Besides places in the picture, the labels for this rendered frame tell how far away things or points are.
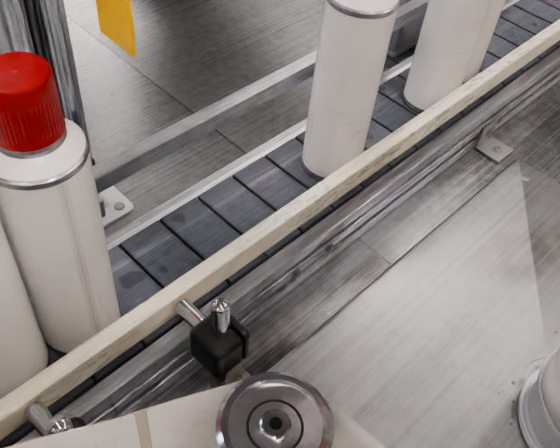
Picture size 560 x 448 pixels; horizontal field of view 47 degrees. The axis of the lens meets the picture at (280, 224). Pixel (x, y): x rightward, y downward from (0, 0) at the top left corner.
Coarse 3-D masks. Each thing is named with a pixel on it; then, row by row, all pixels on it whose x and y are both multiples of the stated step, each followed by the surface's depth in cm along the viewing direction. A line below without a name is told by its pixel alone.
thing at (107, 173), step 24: (288, 72) 51; (312, 72) 52; (240, 96) 48; (264, 96) 49; (192, 120) 46; (216, 120) 47; (144, 144) 44; (168, 144) 44; (96, 168) 42; (120, 168) 42
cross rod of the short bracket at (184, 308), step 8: (176, 304) 42; (184, 304) 41; (192, 304) 42; (176, 312) 42; (184, 312) 41; (192, 312) 41; (200, 312) 41; (184, 320) 41; (192, 320) 41; (200, 320) 41
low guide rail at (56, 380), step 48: (528, 48) 65; (480, 96) 62; (384, 144) 53; (336, 192) 50; (240, 240) 45; (192, 288) 42; (96, 336) 39; (144, 336) 41; (48, 384) 37; (0, 432) 36
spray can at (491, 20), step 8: (496, 0) 58; (504, 0) 59; (496, 8) 59; (488, 16) 60; (496, 16) 60; (488, 24) 60; (496, 24) 62; (480, 32) 61; (488, 32) 61; (480, 40) 61; (488, 40) 62; (480, 48) 62; (472, 56) 63; (480, 56) 63; (472, 64) 64; (480, 64) 64; (472, 72) 64; (464, 80) 65
